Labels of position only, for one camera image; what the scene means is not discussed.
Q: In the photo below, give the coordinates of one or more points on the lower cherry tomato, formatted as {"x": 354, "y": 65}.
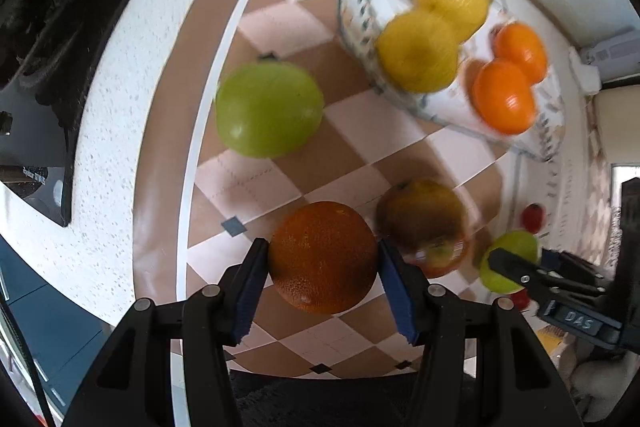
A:
{"x": 521, "y": 300}

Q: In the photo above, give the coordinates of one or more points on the grey spray can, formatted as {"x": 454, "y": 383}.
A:
{"x": 616, "y": 58}

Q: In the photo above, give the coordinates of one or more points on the dark red apple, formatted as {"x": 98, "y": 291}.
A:
{"x": 428, "y": 224}

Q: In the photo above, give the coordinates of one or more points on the oval decorated ceramic plate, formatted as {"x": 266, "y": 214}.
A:
{"x": 461, "y": 63}

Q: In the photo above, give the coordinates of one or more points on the dark reddish orange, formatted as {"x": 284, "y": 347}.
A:
{"x": 322, "y": 258}

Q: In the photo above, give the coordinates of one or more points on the green apple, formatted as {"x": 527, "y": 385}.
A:
{"x": 268, "y": 109}
{"x": 519, "y": 243}

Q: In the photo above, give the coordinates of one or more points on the cherry tomato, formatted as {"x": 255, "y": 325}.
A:
{"x": 521, "y": 300}
{"x": 532, "y": 218}

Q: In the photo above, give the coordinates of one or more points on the bright orange front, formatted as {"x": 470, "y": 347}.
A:
{"x": 517, "y": 43}

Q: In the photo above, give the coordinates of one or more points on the bright orange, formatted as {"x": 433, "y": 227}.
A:
{"x": 517, "y": 43}
{"x": 502, "y": 96}

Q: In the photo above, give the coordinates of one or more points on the black gas stove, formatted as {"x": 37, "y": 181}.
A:
{"x": 50, "y": 50}

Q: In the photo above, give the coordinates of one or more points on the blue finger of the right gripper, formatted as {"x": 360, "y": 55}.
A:
{"x": 570, "y": 267}
{"x": 541, "y": 284}

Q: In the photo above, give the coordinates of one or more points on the yellow-green speckled citrus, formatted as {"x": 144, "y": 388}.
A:
{"x": 418, "y": 52}

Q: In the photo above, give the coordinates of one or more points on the upper cherry tomato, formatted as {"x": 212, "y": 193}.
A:
{"x": 532, "y": 218}

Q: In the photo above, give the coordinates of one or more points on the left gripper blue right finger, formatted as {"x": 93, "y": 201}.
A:
{"x": 482, "y": 365}

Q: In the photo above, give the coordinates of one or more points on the white folded cloth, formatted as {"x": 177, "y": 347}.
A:
{"x": 586, "y": 76}

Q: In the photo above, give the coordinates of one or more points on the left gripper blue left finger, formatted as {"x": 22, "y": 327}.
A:
{"x": 129, "y": 382}

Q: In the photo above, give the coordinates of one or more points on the checkered table mat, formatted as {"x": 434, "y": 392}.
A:
{"x": 199, "y": 205}

